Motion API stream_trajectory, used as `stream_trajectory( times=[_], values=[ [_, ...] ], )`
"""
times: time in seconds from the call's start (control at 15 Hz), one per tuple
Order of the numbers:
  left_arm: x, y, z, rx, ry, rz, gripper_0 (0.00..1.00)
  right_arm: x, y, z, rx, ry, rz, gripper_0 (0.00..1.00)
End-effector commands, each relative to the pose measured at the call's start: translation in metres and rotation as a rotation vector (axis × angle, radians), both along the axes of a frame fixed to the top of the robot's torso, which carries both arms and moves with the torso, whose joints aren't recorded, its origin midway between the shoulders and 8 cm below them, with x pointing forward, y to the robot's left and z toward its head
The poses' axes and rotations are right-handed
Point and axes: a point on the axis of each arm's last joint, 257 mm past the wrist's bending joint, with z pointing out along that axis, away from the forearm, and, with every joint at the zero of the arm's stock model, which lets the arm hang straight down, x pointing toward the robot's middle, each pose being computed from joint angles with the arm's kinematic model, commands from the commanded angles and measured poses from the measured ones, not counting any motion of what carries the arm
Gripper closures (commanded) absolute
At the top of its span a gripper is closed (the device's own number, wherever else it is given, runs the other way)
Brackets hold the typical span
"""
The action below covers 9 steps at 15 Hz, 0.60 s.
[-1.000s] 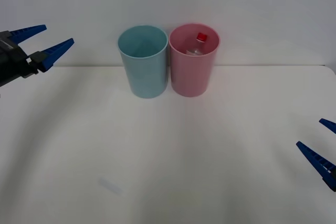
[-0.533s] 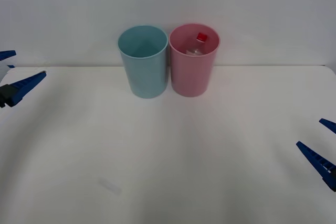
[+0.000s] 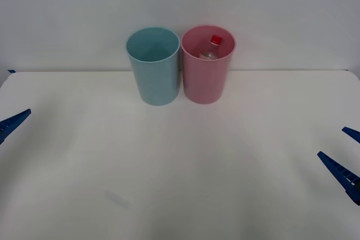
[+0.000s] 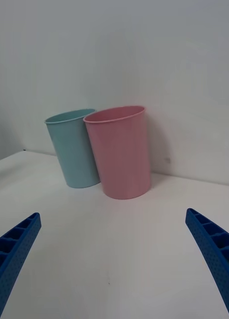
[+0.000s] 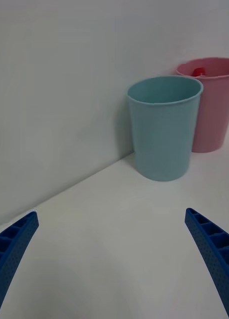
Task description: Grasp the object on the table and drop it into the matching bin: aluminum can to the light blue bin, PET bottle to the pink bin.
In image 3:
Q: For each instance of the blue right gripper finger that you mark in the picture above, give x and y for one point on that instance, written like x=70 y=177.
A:
x=353 y=133
x=341 y=176

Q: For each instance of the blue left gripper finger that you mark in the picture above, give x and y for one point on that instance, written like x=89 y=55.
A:
x=12 y=123

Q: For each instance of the clear bottle with red cap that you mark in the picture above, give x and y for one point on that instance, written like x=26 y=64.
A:
x=216 y=40

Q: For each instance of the pale blue plastic bin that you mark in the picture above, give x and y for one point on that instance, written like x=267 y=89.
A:
x=157 y=82

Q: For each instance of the pink plastic bin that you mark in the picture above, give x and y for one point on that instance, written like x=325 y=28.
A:
x=204 y=82

